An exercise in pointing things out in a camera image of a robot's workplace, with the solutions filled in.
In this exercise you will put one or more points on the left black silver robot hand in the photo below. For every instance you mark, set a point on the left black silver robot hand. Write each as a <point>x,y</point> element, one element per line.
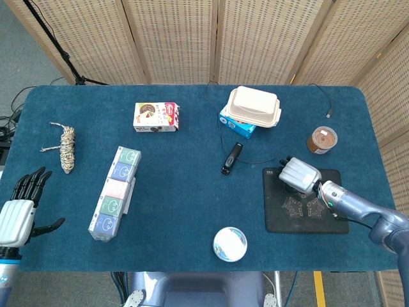
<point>14,220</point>

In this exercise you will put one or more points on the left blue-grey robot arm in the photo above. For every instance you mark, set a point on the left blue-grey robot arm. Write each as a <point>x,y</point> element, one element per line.
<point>6,278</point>

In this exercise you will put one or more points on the black printed mouse pad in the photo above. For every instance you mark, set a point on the black printed mouse pad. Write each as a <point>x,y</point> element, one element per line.
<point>287,217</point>

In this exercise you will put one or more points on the black tripod stand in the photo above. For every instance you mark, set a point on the black tripod stand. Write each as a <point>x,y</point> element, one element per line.
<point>60,51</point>

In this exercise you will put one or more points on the chocolate pie snack box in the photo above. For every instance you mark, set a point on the chocolate pie snack box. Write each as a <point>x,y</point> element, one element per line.
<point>153,116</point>

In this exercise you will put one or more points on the black usb stick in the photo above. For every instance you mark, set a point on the black usb stick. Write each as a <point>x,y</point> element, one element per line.
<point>231,158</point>

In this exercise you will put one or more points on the blue-grey robot torso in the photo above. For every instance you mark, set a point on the blue-grey robot torso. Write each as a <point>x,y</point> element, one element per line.
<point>198,289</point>

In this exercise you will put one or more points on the woven folding screen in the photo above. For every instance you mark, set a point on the woven folding screen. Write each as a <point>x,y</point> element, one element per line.
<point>179,38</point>

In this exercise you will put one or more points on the blue cardboard box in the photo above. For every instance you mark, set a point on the blue cardboard box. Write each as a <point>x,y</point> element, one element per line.
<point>239,129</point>

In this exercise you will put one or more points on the blue tablecloth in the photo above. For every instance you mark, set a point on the blue tablecloth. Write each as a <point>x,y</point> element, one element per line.
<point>172,192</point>

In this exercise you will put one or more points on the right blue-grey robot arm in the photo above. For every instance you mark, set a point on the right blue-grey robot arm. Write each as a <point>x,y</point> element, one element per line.
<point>358,206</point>

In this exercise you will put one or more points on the beige plastic lunch box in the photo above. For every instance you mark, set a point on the beige plastic lunch box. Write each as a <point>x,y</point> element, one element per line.
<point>252,105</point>

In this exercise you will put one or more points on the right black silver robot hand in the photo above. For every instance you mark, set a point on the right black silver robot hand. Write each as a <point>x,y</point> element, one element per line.
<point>300,174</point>

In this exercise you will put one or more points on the brown rubber band jar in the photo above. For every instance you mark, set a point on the brown rubber band jar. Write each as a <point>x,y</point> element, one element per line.
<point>322,140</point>

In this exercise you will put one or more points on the wrapped tissue pack bundle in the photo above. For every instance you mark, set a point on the wrapped tissue pack bundle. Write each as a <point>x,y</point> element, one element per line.
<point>116,192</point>

